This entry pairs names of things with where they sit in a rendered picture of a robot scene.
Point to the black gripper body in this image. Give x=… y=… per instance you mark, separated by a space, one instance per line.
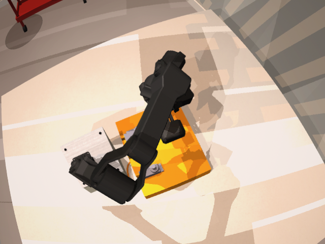
x=174 y=130

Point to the orange flat rectangular deck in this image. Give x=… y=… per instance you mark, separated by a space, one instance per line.
x=177 y=162

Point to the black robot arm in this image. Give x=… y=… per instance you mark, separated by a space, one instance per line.
x=168 y=88

